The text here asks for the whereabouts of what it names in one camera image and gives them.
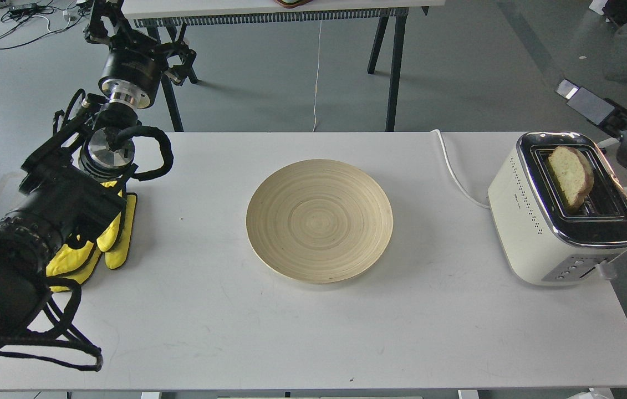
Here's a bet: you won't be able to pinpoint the white toaster power cable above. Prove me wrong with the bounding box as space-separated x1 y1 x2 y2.
431 129 491 210

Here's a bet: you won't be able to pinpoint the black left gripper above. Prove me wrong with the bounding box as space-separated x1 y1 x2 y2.
84 1 198 109

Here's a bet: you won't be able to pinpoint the thin white hanging cable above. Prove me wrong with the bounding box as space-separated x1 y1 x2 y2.
312 20 323 132

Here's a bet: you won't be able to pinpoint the cream and chrome toaster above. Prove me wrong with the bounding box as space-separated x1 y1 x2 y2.
488 132 627 287

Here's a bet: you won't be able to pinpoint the cables and adapters on floor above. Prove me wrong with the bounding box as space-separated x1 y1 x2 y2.
0 0 92 56

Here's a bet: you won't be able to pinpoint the round bamboo plate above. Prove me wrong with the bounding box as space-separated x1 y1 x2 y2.
246 159 394 284

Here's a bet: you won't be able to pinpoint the brown object on background table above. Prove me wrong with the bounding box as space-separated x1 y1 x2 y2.
275 0 310 8

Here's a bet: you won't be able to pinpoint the background table with black legs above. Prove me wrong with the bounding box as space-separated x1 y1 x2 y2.
120 0 447 132

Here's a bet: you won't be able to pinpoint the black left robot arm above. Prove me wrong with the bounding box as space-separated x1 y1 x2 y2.
0 1 197 371

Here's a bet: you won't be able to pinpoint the slice of white bread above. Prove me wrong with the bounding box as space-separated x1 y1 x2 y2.
547 146 594 214

